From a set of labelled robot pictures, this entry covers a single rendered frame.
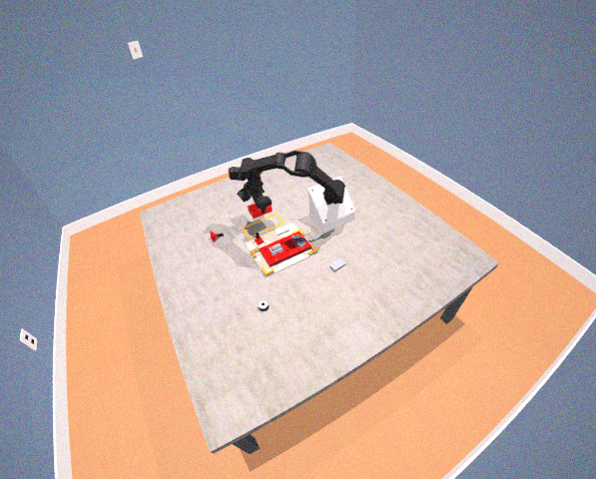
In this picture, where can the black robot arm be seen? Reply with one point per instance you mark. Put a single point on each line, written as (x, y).
(306, 167)

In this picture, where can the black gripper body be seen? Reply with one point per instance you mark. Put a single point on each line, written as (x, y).
(262, 201)

